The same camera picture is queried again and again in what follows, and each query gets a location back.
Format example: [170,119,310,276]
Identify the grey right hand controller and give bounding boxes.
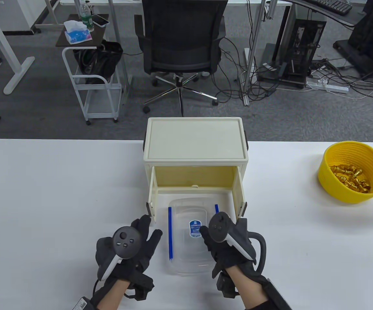
[208,212,267,272]

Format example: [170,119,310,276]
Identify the white power strip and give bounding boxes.
[306,81,349,94]

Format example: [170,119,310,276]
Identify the pile of gold chess pieces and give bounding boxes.
[329,164,371,193]

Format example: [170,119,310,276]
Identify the person's left forearm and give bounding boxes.
[98,279,132,310]

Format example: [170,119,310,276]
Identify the blue tissue pack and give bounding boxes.
[64,20,93,44]

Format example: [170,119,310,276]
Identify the person's left hand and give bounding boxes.
[95,215,163,291]

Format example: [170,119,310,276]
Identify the grey hand controller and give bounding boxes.
[100,226,141,281]
[208,212,267,272]

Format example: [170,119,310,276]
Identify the black right wrist sensor box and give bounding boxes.
[265,281,293,310]

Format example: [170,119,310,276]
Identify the black bag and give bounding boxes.
[73,40,124,84]

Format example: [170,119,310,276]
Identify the clear box lid blue label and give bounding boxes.
[169,199,221,268]

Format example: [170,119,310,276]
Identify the person's right hand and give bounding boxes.
[199,218,267,284]

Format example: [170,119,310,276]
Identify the silver aluminium post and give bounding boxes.
[242,0,267,106]

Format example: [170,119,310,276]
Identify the grey left hand controller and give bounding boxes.
[100,226,141,281]

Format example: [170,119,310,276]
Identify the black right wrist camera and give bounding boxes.
[217,273,238,299]

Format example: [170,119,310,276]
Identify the yellow woven basket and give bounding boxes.
[318,141,373,204]

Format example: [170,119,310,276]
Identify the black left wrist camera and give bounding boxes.
[125,274,154,301]

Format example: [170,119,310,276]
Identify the black wrist sensor box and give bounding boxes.
[73,296,91,310]
[265,281,293,310]

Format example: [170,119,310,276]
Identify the black computer tower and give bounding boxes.
[272,18,327,86]

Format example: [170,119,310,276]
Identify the white rolling cart brown top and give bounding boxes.
[56,14,124,126]

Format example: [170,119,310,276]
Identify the green label water bottle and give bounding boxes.
[78,0,95,32]

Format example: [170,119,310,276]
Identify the cream plastic cabinet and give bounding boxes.
[142,117,250,224]

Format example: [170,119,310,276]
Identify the long white desk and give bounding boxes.
[60,0,293,7]

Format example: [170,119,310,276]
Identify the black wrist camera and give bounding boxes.
[125,274,154,301]
[217,273,238,299]

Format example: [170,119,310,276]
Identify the clear plastic box blue clips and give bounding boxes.
[167,198,238,276]

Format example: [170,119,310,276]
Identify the white drawer unit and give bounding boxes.
[0,0,41,34]

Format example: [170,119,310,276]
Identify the white desk with T-leg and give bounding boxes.
[0,0,36,95]

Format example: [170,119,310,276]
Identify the person's right forearm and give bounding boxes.
[227,266,271,310]

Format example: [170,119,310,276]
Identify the black mesh office chair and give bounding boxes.
[134,0,227,117]

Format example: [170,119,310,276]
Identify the black left wrist sensor box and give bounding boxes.
[73,296,91,310]

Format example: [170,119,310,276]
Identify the black curved desk top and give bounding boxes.
[290,0,364,27]

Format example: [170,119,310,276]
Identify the black keyboard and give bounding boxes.
[312,0,353,15]

